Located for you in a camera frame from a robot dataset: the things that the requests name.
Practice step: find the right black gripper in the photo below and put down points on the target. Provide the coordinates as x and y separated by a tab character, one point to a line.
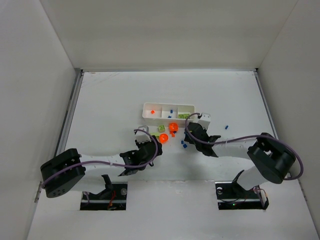
191	129

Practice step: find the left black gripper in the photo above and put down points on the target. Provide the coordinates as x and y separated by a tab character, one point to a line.
155	144

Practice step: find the orange round lego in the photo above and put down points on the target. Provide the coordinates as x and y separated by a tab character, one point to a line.
163	138
173	127

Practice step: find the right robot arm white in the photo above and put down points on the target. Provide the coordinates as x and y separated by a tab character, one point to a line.
273	160

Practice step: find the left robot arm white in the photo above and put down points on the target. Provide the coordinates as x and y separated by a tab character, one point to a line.
71	171

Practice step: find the green sloped lego brick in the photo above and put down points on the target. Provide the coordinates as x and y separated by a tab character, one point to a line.
156	134

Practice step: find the small blue lego pair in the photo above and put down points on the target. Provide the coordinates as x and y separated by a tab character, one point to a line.
184	145

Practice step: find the small orange lego pair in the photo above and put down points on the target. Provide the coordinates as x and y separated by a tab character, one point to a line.
173	133

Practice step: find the green square lego brick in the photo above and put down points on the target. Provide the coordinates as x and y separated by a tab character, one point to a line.
161	128

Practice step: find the white three-compartment tray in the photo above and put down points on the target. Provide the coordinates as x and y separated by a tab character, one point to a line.
162	111

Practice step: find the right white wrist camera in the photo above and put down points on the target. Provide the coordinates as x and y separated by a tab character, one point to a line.
204	119

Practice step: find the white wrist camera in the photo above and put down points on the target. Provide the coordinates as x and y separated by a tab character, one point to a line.
141	135
204	119

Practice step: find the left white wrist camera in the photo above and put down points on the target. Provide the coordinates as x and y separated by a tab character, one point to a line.
141	135

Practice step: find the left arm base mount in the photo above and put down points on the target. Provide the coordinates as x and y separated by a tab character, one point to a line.
112	198

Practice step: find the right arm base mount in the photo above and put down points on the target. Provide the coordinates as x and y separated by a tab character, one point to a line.
231	196

